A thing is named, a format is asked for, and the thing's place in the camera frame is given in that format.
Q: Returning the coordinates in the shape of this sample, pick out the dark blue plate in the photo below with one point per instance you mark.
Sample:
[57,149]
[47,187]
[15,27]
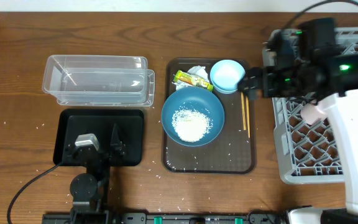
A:
[199,99]

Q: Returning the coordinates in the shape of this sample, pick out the clear plastic bin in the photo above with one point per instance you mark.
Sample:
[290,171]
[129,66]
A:
[99,80]

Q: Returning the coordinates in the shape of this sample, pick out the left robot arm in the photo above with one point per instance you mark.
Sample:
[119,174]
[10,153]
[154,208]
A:
[89,189]

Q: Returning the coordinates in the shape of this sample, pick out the pink plastic cup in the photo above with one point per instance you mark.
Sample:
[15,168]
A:
[311,114]

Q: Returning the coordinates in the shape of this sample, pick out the black plastic tray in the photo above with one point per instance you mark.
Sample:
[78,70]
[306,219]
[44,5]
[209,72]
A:
[75,122]

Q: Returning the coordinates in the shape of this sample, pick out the light blue bowl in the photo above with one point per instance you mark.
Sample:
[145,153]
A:
[225,75]

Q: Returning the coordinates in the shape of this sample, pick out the right wooden chopstick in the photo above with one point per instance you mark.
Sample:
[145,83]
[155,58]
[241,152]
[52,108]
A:
[247,115]

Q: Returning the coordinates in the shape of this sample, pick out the green yellow snack wrapper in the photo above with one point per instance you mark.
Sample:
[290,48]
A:
[193,80]

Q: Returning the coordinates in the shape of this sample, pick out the white rice pile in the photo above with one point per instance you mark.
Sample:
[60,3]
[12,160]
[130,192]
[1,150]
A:
[191,125]

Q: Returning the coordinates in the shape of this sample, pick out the wooden chopstick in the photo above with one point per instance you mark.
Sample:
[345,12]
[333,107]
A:
[247,115]
[244,124]

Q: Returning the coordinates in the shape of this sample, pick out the brown serving tray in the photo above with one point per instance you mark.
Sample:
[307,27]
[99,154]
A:
[232,152]

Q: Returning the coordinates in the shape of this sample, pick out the left wooden chopstick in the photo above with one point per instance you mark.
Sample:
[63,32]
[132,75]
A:
[244,124]

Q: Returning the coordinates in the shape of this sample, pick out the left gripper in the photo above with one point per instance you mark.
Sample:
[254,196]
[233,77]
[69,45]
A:
[120,147]

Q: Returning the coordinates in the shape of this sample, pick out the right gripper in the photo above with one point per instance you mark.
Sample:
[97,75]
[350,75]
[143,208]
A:
[264,75]

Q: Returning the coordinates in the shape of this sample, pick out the grey dishwasher rack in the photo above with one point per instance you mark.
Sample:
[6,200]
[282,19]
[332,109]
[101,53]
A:
[307,154]

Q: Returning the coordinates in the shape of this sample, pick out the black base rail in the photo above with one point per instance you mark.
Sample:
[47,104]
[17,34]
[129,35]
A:
[142,218]

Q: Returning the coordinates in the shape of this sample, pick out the crumpled white tissue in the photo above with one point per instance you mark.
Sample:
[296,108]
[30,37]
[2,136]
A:
[196,70]

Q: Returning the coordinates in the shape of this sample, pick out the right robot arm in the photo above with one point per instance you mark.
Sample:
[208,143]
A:
[339,100]

